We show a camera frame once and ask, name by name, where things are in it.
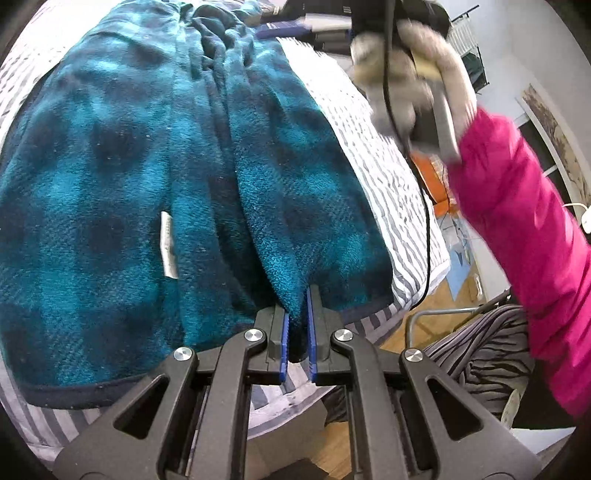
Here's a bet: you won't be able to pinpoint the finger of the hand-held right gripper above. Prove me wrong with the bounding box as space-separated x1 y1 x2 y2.
255 21 319 42

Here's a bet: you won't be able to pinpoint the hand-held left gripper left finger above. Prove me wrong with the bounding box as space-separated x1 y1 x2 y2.
55 305 291 480

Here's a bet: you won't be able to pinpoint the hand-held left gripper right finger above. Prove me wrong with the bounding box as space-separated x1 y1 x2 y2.
305 284 543 480

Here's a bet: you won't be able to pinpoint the teal plaid fleece jacket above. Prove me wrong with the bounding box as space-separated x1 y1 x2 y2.
0 0 395 409

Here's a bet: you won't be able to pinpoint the black clothes rack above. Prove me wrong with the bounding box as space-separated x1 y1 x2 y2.
450 11 490 100

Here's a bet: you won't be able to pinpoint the dark hanging clothes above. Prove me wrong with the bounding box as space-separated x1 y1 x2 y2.
463 53 489 95

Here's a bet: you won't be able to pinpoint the person's right hand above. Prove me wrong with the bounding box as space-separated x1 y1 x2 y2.
351 18 478 153

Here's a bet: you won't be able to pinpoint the grey striped bed sheet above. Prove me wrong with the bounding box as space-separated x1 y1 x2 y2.
0 0 452 464

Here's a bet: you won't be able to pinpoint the zebra striped cloth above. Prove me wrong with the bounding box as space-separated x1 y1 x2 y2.
323 305 536 425

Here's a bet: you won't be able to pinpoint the orange stool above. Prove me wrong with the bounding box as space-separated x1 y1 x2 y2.
409 152 458 217

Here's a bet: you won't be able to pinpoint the patterned window blind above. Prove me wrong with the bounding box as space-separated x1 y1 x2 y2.
515 83 591 204

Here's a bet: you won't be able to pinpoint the grey metal tube frame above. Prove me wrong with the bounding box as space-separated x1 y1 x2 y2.
406 293 513 347

